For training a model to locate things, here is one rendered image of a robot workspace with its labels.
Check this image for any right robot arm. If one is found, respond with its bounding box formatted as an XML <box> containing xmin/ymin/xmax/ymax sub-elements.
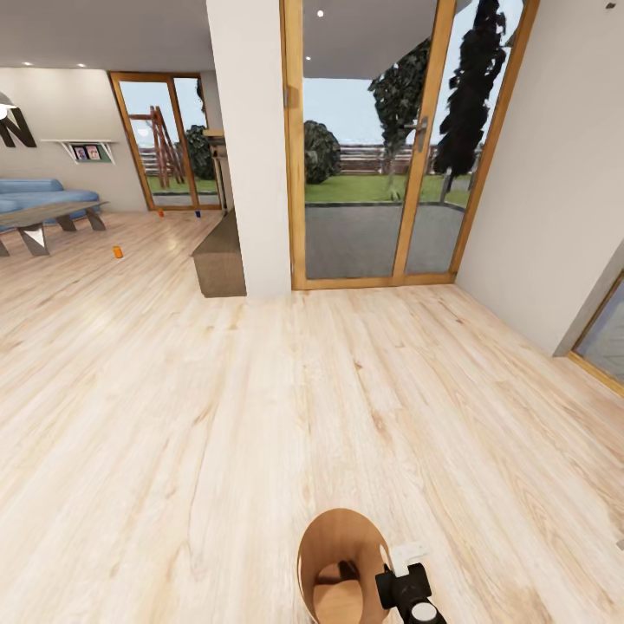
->
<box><xmin>375</xmin><ymin>540</ymin><xmax>446</xmax><ymax>624</ymax></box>

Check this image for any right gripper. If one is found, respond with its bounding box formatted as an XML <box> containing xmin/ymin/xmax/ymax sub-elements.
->
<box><xmin>375</xmin><ymin>561</ymin><xmax>432</xmax><ymax>609</ymax></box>

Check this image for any trash can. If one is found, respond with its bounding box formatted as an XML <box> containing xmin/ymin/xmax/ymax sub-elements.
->
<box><xmin>296</xmin><ymin>507</ymin><xmax>393</xmax><ymax>624</ymax></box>

